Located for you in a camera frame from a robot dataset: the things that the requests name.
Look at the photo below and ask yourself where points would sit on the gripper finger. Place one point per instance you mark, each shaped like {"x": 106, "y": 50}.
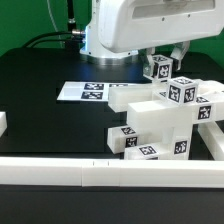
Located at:
{"x": 146, "y": 56}
{"x": 178, "y": 53}

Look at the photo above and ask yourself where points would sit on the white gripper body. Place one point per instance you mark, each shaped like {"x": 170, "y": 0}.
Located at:
{"x": 125, "y": 25}

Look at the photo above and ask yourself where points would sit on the white tagged cube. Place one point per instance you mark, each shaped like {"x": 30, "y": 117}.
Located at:
{"x": 181, "y": 90}
{"x": 162, "y": 68}

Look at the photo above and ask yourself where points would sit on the white chair back frame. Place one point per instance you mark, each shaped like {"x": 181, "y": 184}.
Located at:
{"x": 147, "y": 109}

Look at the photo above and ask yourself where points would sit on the white chair seat part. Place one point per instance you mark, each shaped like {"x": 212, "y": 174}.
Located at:
{"x": 173, "y": 133}

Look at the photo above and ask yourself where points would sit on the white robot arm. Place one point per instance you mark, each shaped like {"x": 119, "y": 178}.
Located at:
{"x": 94, "y": 50}

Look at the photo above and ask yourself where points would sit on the black vertical pole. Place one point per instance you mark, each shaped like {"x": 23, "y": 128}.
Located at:
{"x": 70, "y": 22}

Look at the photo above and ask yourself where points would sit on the white right fence bar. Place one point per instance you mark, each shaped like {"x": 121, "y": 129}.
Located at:
{"x": 213, "y": 138}

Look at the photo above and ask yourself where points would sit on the white fence bar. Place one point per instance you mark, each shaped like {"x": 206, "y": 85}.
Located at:
{"x": 3, "y": 123}
{"x": 111, "y": 172}
{"x": 213, "y": 138}

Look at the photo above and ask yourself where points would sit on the white left fence bar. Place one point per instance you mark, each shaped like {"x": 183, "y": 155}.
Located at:
{"x": 3, "y": 123}

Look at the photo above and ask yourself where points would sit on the white front fence bar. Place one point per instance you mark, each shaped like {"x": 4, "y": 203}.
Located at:
{"x": 111, "y": 172}

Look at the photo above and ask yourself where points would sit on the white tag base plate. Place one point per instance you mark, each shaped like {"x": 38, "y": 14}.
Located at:
{"x": 86, "y": 91}

